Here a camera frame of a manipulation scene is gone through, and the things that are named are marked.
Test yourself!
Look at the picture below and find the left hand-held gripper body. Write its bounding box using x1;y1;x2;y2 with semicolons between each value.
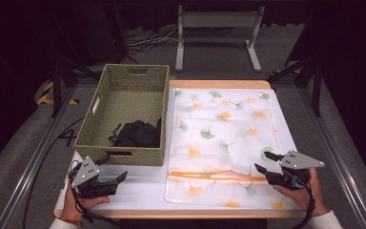
71;156;118;199

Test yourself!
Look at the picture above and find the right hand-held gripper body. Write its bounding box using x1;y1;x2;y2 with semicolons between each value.
266;150;326;191

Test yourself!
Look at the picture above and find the black cloth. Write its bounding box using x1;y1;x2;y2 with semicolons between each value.
108;117;163;149

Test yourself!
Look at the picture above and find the white leaf-print laundry bag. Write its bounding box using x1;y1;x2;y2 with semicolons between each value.
164;88;299;211

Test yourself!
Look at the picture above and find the green woven basket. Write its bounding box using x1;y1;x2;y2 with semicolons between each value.
73;63;171;167

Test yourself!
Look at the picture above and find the person's left hand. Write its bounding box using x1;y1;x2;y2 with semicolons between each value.
60;182;111;221

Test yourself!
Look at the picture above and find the person's right hand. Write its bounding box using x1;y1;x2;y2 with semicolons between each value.
273;167;330;219

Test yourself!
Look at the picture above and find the white table cover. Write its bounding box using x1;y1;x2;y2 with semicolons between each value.
56;88;300;213

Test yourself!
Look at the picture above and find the black metal stand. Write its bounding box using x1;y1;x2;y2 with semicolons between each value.
48;56;102;118
267;56;324;118

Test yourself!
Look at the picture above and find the yellow black hazard tape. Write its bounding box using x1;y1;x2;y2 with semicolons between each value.
36;80;80;106

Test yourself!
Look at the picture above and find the white metal stand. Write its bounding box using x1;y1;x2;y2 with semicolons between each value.
174;4;266;73

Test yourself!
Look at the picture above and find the aluminium floor rail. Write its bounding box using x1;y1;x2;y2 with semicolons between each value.
0;86;78;229
297;86;366;229

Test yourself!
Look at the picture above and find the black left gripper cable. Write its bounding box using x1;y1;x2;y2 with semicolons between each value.
71;187;122;227

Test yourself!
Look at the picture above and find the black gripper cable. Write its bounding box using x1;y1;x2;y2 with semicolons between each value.
294;179;316;229
71;187;122;227

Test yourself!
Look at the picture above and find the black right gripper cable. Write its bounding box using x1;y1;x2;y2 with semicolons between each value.
294;179;316;229

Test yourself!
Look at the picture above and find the black floor cable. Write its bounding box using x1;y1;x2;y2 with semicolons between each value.
22;116;87;229

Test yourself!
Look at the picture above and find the red wrist string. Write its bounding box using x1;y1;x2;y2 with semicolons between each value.
59;215;84;228

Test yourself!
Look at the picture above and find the bundle of floor cables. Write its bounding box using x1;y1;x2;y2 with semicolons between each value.
126;26;179;54

